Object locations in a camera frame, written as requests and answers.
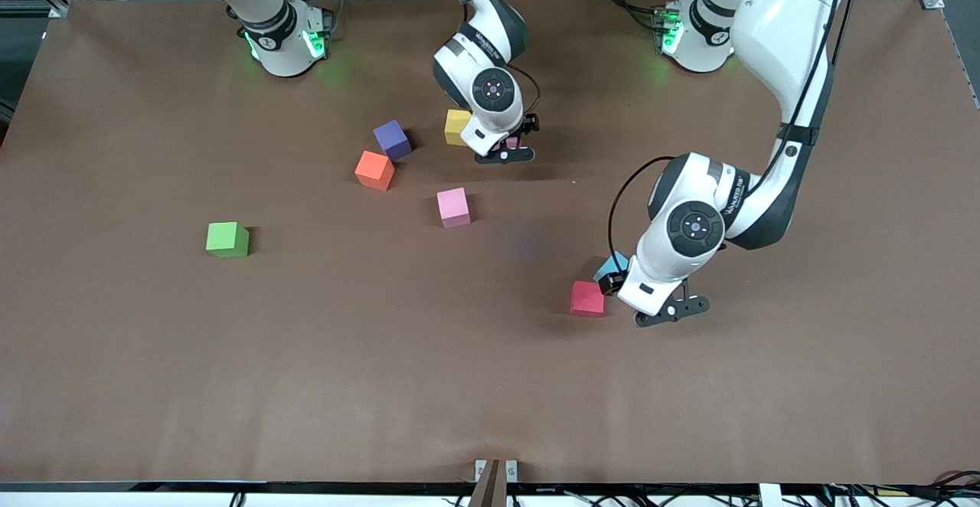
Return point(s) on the brown table cover sheet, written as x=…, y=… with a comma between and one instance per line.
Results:
x=490, y=377

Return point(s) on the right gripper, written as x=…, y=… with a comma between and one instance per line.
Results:
x=528, y=125

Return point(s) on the red cube block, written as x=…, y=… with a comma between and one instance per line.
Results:
x=587, y=298

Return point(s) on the purple cube block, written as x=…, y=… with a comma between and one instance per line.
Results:
x=392, y=138

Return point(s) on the metal table clamp bracket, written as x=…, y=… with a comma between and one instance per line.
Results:
x=496, y=472

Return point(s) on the green cube block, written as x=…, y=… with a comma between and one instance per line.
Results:
x=226, y=237

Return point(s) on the light blue cube block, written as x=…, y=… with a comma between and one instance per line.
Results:
x=611, y=266

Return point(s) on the orange cube block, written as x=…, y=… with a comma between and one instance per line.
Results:
x=374, y=168

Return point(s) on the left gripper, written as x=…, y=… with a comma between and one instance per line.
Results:
x=609, y=282

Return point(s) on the yellow cube block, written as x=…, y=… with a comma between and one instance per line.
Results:
x=455, y=124

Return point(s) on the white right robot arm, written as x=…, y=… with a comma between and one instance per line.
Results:
x=490, y=40

